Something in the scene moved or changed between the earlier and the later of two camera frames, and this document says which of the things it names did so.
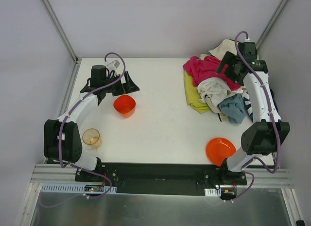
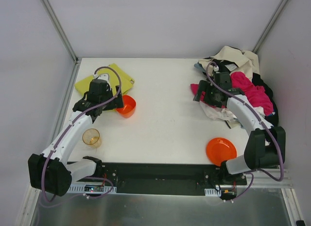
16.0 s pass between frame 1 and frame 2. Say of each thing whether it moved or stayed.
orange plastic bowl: stayed
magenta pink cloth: moved
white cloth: moved
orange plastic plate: stayed
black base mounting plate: stayed
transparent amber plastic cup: stayed
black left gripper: moved
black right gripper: moved
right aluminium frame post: stayed
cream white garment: moved
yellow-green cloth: moved
